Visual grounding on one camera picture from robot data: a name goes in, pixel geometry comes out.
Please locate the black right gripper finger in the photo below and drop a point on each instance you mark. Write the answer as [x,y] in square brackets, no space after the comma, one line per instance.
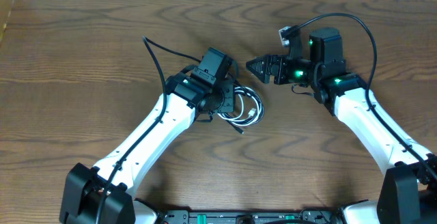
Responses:
[259,62]
[260,70]

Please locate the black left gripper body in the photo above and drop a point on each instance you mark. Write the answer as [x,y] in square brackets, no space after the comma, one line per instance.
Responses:
[229,98]

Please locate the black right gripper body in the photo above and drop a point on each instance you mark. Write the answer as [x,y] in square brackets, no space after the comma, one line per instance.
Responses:
[274,69]

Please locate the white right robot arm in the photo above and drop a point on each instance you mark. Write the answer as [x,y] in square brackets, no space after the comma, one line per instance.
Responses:
[408,193]

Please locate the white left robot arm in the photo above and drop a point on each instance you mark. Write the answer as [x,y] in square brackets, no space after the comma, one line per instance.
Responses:
[105,193]

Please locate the cardboard box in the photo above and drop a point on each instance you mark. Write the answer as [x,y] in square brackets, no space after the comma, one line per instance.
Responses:
[5,11]

